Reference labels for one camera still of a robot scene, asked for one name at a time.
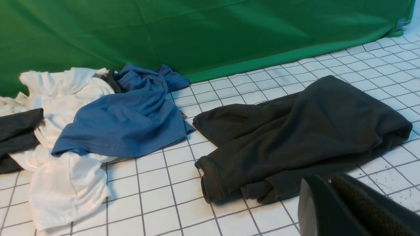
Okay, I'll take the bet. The green backdrop cloth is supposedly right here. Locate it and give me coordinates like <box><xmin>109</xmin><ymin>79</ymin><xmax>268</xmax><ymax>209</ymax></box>
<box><xmin>0</xmin><ymin>0</ymin><xmax>415</xmax><ymax>97</ymax></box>

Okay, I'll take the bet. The metal binder clip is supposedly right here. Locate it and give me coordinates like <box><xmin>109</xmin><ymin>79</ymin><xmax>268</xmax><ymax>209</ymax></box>
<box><xmin>396</xmin><ymin>18</ymin><xmax>411</xmax><ymax>31</ymax></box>

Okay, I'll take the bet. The white t-shirt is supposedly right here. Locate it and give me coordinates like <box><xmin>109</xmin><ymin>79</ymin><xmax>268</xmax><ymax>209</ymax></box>
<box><xmin>1</xmin><ymin>68</ymin><xmax>114</xmax><ymax>231</ymax></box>

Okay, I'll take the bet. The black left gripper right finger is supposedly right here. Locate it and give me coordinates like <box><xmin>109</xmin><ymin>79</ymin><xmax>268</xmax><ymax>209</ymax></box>
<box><xmin>330</xmin><ymin>174</ymin><xmax>420</xmax><ymax>236</ymax></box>

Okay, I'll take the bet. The white grid tablecloth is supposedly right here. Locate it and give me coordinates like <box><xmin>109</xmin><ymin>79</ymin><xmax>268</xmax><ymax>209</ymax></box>
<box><xmin>1</xmin><ymin>18</ymin><xmax>419</xmax><ymax>236</ymax></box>

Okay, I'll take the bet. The dark gray garment at left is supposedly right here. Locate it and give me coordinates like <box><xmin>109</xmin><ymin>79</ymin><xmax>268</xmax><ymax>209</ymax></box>
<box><xmin>0</xmin><ymin>108</ymin><xmax>44</xmax><ymax>174</ymax></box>

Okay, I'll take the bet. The dark gray long-sleeve top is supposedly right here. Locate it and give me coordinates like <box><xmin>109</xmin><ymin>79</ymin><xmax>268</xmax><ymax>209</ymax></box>
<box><xmin>193</xmin><ymin>76</ymin><xmax>413</xmax><ymax>204</ymax></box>

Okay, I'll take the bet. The blue t-shirt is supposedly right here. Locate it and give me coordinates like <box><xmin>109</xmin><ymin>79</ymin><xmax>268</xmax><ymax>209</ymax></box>
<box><xmin>51</xmin><ymin>63</ymin><xmax>194</xmax><ymax>157</ymax></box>

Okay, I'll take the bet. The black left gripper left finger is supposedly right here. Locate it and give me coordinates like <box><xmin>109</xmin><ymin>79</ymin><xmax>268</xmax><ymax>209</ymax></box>
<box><xmin>298</xmin><ymin>176</ymin><xmax>371</xmax><ymax>236</ymax></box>

